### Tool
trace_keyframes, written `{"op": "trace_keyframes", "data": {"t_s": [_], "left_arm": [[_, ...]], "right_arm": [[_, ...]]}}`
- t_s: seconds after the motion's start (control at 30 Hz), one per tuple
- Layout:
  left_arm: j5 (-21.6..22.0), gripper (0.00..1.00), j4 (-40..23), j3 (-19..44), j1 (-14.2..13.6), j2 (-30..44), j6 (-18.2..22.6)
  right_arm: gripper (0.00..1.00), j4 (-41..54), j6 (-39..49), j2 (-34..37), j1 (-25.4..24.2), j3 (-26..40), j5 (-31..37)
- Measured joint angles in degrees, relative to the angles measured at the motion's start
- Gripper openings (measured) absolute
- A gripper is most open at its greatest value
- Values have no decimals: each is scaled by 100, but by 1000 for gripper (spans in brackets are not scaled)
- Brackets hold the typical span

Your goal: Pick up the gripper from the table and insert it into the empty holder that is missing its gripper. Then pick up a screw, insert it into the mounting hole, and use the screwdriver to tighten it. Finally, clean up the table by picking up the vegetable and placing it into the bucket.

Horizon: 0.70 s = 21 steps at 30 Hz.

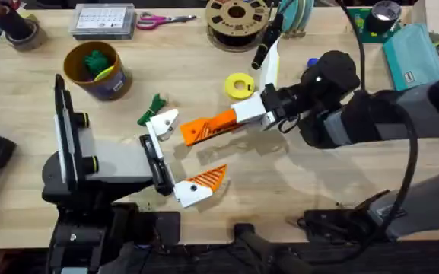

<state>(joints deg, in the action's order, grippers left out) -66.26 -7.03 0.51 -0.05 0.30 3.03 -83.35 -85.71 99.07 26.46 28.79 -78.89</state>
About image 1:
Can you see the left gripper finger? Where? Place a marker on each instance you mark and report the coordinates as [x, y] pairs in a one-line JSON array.
[[163, 123], [194, 192]]

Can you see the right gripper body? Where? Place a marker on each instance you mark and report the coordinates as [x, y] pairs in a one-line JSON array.
[[329, 76]]

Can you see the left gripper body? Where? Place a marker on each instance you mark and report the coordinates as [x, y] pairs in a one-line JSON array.
[[120, 163]]

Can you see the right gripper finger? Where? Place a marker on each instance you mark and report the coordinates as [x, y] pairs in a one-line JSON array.
[[249, 107], [268, 122]]

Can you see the orange ribbed wedge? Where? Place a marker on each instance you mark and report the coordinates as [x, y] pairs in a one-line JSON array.
[[190, 136]]

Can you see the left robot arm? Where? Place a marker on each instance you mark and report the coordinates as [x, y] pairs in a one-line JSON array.
[[90, 239]]

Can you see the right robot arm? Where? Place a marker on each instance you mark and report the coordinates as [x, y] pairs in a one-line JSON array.
[[420, 102]]

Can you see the green toy vegetable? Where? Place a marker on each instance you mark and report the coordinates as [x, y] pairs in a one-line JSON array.
[[151, 110]]

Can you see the yellow disc with hole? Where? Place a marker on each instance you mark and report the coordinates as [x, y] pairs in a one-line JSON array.
[[234, 90]]

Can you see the dark pen-shaped electric screwdriver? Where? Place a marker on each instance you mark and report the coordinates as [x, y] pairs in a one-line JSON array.
[[268, 38]]

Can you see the small blue round object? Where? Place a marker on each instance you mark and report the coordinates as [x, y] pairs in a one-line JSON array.
[[312, 62]]

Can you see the right wrist upright plate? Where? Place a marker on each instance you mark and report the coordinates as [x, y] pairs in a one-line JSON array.
[[270, 68]]

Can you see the wrist upright plate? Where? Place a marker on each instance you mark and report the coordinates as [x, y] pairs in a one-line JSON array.
[[270, 68], [61, 99]]

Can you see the green board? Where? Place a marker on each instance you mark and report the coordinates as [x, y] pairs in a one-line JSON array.
[[356, 26]]

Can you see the brown tub with toys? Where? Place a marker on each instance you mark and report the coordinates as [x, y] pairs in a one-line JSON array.
[[107, 85]]

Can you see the teal filament spools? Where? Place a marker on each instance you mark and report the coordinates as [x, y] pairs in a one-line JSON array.
[[299, 15]]

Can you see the black tape roll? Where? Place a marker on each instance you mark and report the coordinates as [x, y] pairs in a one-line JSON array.
[[375, 23]]

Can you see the teal zip pouch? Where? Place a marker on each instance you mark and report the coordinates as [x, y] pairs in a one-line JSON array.
[[413, 57]]

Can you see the left wrist upright plate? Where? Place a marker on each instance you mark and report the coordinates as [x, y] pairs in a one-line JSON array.
[[61, 99]]

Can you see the cardboard filament spool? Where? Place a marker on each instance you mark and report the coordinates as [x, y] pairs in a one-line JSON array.
[[219, 17]]

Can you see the clear plastic parts box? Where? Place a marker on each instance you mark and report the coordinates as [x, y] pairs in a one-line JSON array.
[[103, 21]]

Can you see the pale wooden box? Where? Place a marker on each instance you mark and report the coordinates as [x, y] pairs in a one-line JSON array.
[[436, 13]]

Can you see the brown tape roll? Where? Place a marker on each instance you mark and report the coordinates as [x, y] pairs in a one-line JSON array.
[[32, 42]]

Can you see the dark cup with tools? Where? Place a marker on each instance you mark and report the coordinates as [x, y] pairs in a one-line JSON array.
[[11, 21]]

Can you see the black mount post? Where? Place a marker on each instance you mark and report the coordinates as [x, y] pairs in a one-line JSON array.
[[257, 243]]

